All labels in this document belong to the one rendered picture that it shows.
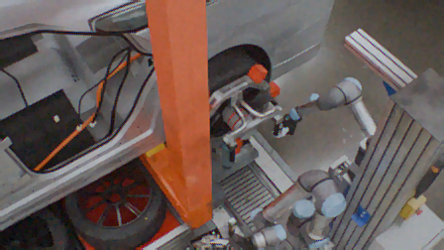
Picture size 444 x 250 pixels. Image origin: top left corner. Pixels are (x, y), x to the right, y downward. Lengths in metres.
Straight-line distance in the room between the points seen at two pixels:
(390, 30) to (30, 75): 3.39
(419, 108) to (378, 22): 3.39
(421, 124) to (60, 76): 2.45
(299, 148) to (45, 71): 2.04
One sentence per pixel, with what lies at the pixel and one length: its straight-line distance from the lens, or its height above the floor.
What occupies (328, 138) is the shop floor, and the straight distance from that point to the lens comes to 4.25.
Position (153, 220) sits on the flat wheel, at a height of 0.49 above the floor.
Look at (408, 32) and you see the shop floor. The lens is 5.29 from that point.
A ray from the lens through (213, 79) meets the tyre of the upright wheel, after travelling 3.01.
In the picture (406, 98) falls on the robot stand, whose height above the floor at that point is 2.03.
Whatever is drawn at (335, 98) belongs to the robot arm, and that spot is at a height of 1.24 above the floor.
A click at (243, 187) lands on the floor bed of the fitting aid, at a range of 3.87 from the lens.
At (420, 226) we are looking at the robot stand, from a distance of 2.63.
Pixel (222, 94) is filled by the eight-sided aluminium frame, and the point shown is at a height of 1.12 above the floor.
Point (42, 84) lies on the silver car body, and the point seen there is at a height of 0.88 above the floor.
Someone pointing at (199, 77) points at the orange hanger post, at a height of 1.91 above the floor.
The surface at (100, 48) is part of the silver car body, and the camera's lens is 3.47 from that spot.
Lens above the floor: 3.48
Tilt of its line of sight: 55 degrees down
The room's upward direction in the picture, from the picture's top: straight up
